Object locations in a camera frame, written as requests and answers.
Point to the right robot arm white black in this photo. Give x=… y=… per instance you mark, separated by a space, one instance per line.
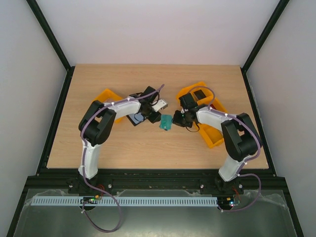
x=241 y=139

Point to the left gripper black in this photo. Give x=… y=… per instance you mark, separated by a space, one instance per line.
x=154 y=119

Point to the black frame post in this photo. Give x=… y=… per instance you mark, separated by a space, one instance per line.
x=279 y=9
x=37 y=12

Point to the right black frame post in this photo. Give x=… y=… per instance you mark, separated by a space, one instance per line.
x=279 y=9

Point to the small yellow bin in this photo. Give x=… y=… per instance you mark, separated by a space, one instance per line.
x=107 y=96

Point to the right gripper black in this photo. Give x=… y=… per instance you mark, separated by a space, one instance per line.
x=177 y=118

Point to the black item in bin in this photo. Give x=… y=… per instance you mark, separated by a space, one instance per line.
x=199 y=94

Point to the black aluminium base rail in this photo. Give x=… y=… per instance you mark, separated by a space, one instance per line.
x=205 y=182

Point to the yellow three-compartment bin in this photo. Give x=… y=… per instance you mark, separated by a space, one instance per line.
x=208 y=122

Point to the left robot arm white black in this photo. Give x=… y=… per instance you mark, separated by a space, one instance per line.
x=96 y=125

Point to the left black frame post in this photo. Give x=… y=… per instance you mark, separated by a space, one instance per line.
x=37 y=12

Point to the white slotted cable duct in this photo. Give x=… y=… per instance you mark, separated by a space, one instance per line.
x=126 y=201

